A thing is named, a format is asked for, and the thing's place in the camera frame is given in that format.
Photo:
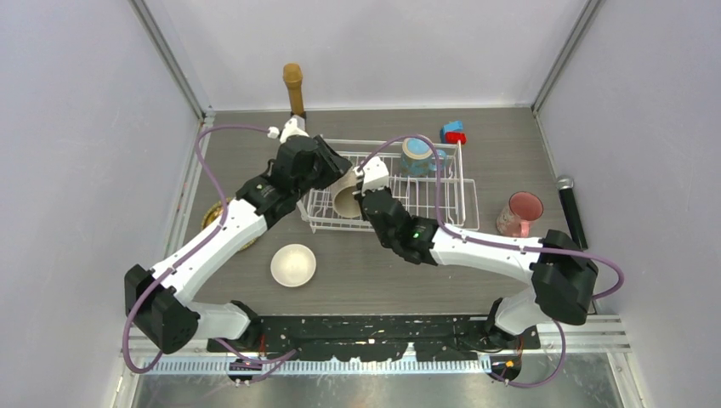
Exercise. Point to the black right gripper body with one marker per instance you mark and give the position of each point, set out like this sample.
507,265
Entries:
360,195

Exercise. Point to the red blue toy brick stack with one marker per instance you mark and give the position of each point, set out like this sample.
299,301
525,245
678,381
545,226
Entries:
453,133

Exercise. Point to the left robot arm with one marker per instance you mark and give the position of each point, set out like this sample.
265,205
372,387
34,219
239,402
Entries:
160,300

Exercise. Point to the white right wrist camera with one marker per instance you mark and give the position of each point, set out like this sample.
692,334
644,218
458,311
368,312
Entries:
372,176

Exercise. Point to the white floral bowl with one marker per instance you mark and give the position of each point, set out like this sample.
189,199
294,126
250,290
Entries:
293,265

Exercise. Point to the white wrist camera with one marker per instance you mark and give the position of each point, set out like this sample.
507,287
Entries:
372,176
295,126

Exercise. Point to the pink ceramic mug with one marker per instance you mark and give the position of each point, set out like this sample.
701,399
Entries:
522,210

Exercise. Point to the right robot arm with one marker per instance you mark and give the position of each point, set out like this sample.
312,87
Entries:
559,279

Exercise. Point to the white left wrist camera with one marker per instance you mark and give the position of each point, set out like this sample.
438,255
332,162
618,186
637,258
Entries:
295,126

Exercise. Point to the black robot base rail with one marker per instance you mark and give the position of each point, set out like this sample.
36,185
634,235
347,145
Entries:
377,338

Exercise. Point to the blue ceramic mug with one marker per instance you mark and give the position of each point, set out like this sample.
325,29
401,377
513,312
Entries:
418,160

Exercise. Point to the large yellow woven plate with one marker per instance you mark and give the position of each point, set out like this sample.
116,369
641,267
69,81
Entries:
214,212

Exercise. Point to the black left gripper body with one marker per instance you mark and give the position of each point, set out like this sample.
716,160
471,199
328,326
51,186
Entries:
326,167

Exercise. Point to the cream green ceramic mug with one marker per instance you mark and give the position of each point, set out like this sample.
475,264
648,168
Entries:
342,191

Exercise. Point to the white wire dish rack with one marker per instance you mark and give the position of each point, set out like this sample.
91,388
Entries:
454,194

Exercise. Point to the black microphone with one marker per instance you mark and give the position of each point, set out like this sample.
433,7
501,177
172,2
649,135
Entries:
567,199

